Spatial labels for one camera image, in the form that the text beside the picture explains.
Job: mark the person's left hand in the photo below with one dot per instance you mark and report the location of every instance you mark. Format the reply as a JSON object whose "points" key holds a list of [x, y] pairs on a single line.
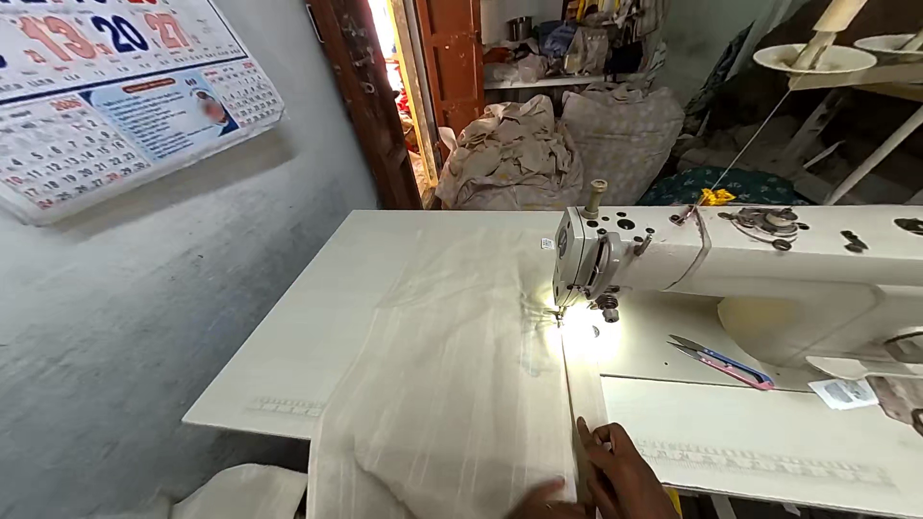
{"points": [[544, 507]]}

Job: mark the person's right hand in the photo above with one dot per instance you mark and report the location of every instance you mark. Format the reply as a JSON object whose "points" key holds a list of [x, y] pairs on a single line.
{"points": [[634, 479]]}

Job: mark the person's left fingers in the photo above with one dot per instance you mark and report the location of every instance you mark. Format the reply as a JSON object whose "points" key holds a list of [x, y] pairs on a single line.
{"points": [[552, 493]]}

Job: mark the person's right fingers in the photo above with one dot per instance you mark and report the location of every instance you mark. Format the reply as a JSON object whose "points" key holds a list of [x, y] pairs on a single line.
{"points": [[597, 455]]}

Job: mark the cream striped fabric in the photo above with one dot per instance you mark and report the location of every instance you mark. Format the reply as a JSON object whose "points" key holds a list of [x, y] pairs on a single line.
{"points": [[447, 375]]}

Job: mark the blue and pink thread snips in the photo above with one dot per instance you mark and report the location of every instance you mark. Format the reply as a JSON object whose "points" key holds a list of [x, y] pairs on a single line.
{"points": [[728, 366]]}

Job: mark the white printed paper label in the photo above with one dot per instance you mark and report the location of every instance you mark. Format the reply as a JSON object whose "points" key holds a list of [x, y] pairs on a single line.
{"points": [[844, 395]]}

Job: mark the white sewing machine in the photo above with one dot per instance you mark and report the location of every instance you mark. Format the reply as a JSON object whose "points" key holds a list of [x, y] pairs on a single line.
{"points": [[807, 270]]}

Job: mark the yellow cloth scrap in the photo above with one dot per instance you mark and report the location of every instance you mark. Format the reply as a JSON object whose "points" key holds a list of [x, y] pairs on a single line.
{"points": [[717, 197]]}

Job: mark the white sewing table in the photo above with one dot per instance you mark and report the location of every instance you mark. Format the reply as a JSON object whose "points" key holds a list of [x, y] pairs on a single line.
{"points": [[303, 339]]}

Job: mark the dark green patterned cloth bundle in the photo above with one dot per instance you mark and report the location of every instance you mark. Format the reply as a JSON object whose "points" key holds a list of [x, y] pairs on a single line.
{"points": [[721, 184]]}

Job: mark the cream cloth piece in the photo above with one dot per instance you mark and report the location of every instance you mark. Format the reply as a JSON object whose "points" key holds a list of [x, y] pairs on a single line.
{"points": [[241, 494]]}

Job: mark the sack heaped with beige cloth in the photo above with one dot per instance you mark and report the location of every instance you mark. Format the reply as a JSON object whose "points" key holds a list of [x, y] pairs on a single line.
{"points": [[512, 155]]}

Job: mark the beige patterned full sack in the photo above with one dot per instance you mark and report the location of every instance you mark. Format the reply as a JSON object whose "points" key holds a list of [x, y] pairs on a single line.
{"points": [[621, 144]]}

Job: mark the white thread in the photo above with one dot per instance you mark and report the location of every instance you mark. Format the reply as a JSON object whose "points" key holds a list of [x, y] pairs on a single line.
{"points": [[750, 144]]}

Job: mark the reddish brown door panel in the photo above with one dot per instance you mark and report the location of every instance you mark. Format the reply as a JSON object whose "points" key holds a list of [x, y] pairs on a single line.
{"points": [[451, 65]]}

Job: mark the thread stand with white plates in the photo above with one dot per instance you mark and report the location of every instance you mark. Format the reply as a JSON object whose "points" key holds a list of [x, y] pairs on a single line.
{"points": [[851, 61]]}

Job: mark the cream thread cone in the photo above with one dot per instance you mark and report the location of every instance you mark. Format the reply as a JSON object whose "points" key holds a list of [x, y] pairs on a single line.
{"points": [[841, 13]]}

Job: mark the wall shelf with clutter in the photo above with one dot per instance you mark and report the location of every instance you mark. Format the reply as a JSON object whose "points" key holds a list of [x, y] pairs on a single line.
{"points": [[544, 79]]}

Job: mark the brown wooden door frame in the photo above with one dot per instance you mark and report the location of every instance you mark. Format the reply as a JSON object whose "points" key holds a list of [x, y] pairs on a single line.
{"points": [[368, 108]]}

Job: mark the wall calendar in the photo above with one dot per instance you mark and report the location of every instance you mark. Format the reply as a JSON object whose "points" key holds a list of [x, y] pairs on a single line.
{"points": [[158, 101]]}

